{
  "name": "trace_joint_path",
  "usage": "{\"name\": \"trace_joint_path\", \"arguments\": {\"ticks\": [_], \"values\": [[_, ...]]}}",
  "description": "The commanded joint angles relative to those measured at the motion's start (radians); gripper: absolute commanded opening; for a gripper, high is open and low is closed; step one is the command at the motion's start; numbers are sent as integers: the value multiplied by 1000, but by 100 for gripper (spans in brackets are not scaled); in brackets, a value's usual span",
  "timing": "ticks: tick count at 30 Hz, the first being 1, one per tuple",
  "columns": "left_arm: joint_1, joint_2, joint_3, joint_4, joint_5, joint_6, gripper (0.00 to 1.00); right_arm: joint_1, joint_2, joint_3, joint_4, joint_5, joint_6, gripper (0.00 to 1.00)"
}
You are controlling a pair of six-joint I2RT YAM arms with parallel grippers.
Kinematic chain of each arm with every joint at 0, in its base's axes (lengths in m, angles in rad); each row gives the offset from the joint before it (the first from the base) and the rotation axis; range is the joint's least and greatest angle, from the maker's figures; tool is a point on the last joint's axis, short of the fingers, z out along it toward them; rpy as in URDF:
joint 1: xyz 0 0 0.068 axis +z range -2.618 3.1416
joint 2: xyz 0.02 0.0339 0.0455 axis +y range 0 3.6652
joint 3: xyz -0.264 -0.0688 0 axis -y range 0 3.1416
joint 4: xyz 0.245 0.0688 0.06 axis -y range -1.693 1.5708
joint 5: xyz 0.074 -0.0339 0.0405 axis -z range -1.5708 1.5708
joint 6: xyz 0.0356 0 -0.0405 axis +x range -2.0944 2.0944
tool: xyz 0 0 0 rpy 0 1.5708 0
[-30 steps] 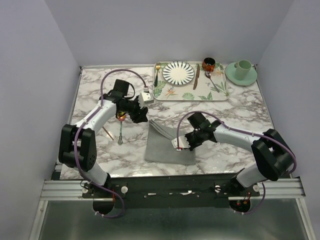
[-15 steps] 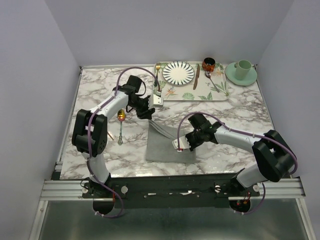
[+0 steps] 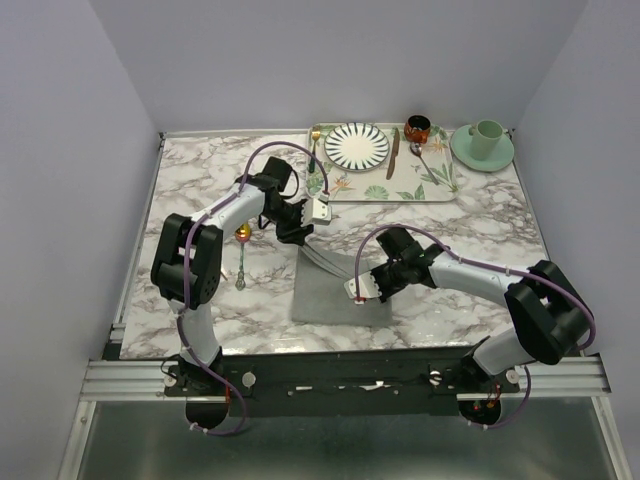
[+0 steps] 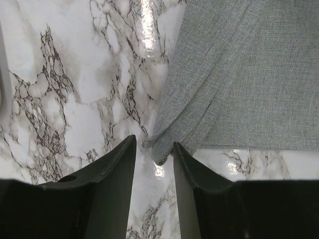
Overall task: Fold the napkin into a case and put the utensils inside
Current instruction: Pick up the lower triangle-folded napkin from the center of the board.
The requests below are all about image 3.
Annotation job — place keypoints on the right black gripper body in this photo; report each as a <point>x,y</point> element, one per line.
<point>390,277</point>

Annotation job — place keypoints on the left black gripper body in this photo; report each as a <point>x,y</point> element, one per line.
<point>287,219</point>

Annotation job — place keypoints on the grey cloth napkin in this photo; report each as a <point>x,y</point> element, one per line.
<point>321,298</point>

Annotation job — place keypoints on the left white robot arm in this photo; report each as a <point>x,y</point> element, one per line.
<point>187,264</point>

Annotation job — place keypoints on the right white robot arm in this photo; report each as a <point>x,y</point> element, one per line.
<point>549,318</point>

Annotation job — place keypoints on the iridescent gold spoon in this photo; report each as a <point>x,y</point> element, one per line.
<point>242,236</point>

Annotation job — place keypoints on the striped white plate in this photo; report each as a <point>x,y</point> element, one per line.
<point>357,147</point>

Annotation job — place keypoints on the floral serving tray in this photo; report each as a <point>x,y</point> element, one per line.
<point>409,183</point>

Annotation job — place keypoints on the silver spoon on tray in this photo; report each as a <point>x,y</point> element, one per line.
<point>416,150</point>

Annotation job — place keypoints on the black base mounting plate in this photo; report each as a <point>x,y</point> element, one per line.
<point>350,383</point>

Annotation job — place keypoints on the copper knife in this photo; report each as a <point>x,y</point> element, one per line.
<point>393,154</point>

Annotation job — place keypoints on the green saucer plate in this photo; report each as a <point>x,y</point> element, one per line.
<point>500,157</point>

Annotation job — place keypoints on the orange black mug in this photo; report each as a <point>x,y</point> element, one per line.
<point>417,129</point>

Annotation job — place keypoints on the green cup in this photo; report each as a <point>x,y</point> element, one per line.
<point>485,135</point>

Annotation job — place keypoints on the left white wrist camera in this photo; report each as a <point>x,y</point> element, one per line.
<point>316,212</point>

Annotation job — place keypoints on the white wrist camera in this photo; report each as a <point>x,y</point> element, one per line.
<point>316,212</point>
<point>362,288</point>

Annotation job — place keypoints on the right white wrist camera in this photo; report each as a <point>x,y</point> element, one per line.
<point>362,288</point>

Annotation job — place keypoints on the gold green-handled fork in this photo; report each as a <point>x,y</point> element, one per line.
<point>315,135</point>

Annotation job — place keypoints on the aluminium frame rail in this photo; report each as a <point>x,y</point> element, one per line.
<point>132,381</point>

